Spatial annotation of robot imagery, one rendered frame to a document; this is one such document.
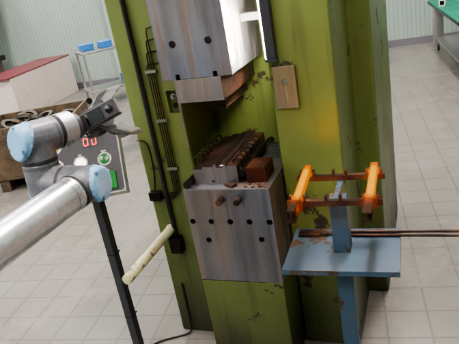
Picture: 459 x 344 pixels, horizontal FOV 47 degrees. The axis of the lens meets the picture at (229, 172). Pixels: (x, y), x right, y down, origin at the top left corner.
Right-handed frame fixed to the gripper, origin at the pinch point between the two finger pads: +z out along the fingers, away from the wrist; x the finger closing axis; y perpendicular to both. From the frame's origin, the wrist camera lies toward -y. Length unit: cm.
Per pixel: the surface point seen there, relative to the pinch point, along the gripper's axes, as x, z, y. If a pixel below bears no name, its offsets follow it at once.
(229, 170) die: 28, 57, 33
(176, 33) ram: -27, 49, 16
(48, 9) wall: -420, 490, 682
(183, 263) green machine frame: 57, 61, 96
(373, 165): 51, 71, -19
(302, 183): 45, 49, -4
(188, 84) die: -9, 51, 24
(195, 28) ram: -25, 51, 9
